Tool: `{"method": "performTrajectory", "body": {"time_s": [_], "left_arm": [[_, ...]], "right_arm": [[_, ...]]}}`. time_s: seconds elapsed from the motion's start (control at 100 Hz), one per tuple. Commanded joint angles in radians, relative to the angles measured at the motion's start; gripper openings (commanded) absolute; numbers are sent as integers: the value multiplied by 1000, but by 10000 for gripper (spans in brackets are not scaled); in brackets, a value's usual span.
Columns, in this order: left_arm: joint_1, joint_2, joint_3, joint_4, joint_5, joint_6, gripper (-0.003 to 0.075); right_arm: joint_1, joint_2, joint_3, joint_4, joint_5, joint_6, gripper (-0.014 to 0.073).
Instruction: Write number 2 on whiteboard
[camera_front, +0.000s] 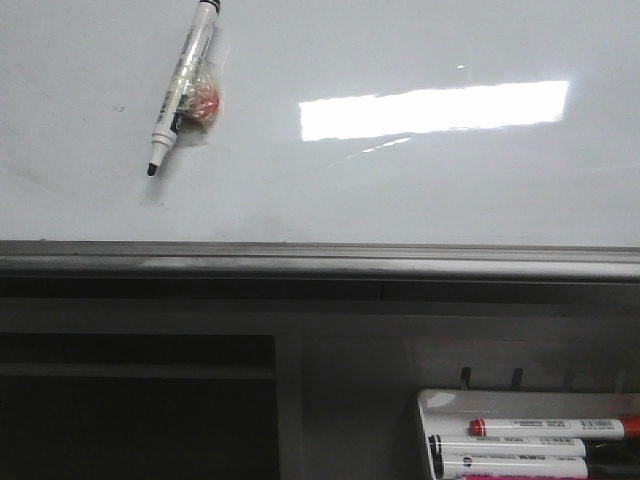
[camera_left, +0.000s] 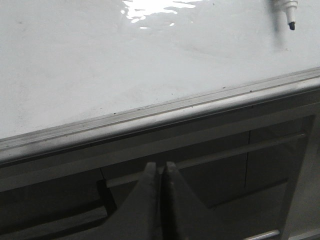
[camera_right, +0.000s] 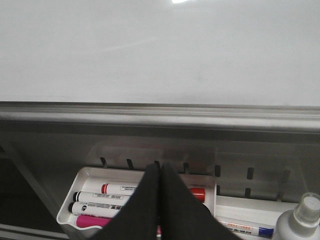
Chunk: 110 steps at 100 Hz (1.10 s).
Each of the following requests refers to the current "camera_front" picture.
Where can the white black-tipped whiteboard marker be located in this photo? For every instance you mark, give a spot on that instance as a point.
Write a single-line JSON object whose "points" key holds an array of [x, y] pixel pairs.
{"points": [[163, 138]]}

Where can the white whiteboard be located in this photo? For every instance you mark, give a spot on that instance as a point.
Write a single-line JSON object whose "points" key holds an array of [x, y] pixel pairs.
{"points": [[412, 122]]}

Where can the grey aluminium whiteboard ledge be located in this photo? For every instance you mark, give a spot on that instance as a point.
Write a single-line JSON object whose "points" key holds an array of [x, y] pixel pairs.
{"points": [[318, 271]]}

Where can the white marker tray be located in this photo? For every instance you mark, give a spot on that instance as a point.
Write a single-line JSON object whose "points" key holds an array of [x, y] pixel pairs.
{"points": [[448, 412]]}

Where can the upper black capped white marker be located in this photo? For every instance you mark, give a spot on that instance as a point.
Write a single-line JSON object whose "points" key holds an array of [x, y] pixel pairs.
{"points": [[551, 446]]}

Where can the black capped white marker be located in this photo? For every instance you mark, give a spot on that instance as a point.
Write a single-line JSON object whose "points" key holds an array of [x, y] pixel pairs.
{"points": [[562, 467], [551, 446]]}

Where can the lower black capped white marker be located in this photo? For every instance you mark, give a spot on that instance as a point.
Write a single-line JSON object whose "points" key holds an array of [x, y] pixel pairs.
{"points": [[562, 467]]}

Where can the pink marker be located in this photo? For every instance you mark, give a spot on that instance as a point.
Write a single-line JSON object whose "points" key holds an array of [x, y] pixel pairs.
{"points": [[537, 478]]}

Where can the red capped white marker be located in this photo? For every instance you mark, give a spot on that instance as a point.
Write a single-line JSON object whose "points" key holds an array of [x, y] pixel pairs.
{"points": [[590, 428]]}

